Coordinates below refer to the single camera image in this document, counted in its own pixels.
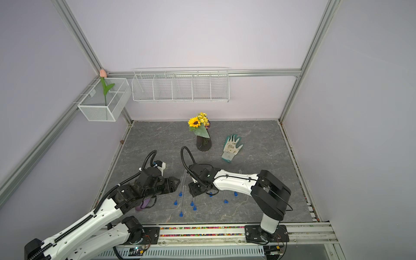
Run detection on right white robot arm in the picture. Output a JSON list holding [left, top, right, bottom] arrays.
[[180, 146, 293, 235]]

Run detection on green circuit board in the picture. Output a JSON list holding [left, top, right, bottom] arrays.
[[128, 247, 146, 257]]

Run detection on yellow sunflower bouquet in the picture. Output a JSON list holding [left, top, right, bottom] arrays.
[[187, 113, 211, 139]]

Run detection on white wire wall shelf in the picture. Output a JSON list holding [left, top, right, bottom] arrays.
[[132, 67, 230, 102]]

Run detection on white vented cable duct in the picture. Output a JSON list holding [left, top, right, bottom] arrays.
[[90, 245, 265, 260]]

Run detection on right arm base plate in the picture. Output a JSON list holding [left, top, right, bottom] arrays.
[[244, 225, 289, 245]]

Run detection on pink artificial tulip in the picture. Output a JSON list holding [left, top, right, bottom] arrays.
[[99, 69, 115, 106]]

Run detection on dark glass flower vase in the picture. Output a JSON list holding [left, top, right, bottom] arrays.
[[196, 135, 212, 152]]

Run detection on white mesh wall basket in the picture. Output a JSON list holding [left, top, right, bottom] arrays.
[[78, 78, 132, 122]]

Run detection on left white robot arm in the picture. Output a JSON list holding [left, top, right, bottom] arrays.
[[24, 150, 180, 260]]

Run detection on purple scoop pink handle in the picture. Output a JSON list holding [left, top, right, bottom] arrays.
[[135, 198, 151, 212]]

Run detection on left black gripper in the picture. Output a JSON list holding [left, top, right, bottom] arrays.
[[143, 175, 180, 200]]

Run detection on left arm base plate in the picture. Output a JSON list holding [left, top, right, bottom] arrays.
[[126, 226, 160, 245]]

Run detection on green white work glove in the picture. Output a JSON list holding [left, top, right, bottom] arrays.
[[221, 134, 243, 162]]

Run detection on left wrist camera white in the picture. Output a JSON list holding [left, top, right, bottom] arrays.
[[153, 160, 167, 174]]

